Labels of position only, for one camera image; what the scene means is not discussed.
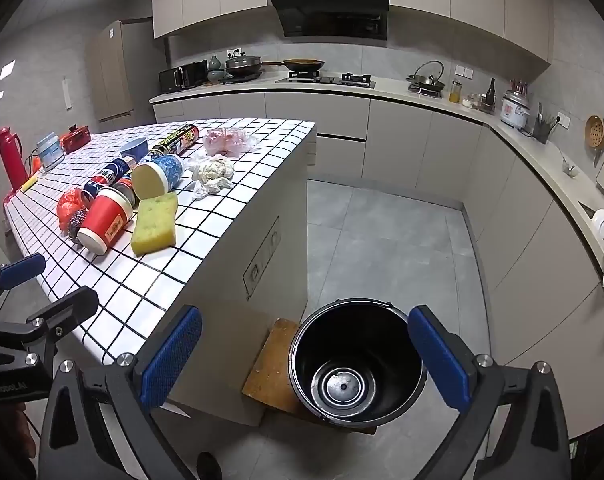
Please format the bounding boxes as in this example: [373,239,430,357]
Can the wooden stool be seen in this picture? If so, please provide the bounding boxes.
[242,317,377,436]

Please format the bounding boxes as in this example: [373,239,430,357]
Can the orange plastic bag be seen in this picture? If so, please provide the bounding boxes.
[57,186,90,233]

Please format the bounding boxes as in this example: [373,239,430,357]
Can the person's black shoe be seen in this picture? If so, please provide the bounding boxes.
[197,452,223,480]

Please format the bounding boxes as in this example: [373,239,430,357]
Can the pink plastic bag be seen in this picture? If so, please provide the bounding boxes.
[203,128,259,157]

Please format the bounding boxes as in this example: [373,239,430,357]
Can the blue patterned paper cup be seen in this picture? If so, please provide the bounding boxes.
[132,154,183,202]

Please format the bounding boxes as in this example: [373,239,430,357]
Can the black microwave oven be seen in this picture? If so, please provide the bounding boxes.
[158,67,184,94]

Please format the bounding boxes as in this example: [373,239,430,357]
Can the steel wool scrubber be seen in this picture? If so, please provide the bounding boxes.
[64,210,86,247]

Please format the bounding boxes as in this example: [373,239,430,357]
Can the black utensil holder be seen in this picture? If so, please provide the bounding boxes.
[532,102,555,144]

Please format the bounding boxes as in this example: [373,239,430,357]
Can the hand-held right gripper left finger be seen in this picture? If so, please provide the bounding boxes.
[37,304,205,480]

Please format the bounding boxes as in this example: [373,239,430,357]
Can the white blue plastic tub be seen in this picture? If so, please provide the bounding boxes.
[35,132,65,169]

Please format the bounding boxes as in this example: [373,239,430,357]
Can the grey pot with lid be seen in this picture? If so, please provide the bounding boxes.
[225,55,263,78]

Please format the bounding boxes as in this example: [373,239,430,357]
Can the bamboo strainer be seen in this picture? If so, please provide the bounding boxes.
[584,115,604,150]

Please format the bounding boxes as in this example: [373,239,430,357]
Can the island socket panel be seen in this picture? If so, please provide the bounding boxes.
[243,217,281,296]

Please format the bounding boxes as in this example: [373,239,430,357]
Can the black wok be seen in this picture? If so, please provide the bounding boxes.
[262,58,326,73]

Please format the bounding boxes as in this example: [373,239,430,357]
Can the beige refrigerator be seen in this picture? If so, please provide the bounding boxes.
[89,21,155,123]

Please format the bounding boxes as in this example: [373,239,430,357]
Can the black yellow spray can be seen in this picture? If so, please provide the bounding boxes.
[149,122,200,161]

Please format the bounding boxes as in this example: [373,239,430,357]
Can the black gas stove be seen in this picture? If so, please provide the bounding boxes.
[275,72,373,85]

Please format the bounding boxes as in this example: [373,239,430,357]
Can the red paper cup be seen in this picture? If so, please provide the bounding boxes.
[77,187,134,255]

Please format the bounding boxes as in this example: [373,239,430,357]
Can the beige lower cabinets with counter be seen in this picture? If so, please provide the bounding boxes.
[149,77,604,441]

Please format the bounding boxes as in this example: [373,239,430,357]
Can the steel pot with glass lid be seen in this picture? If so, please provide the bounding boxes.
[407,60,447,93]

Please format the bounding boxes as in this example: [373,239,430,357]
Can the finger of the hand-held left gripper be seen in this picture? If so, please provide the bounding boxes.
[27,286,100,342]
[0,253,47,311]

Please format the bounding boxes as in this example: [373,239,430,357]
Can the red thermos jug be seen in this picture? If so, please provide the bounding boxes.
[0,126,29,193]

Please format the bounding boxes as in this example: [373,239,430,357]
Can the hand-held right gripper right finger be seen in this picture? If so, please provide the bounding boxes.
[407,305,572,480]

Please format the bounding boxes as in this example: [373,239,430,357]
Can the black plastic bucket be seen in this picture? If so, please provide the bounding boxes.
[288,299,427,428]

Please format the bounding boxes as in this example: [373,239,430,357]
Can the blue soda can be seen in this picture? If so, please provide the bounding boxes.
[82,157,133,207]

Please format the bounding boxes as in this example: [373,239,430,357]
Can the small red appliance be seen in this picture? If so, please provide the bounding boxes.
[59,124,92,155]

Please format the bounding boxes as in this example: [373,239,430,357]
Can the black range hood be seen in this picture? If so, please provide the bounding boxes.
[268,0,390,41]

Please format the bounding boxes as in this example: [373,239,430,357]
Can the white rice cooker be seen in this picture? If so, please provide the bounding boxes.
[500,90,531,131]

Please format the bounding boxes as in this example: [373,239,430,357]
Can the white plastic bag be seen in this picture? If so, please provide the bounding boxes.
[188,155,235,197]

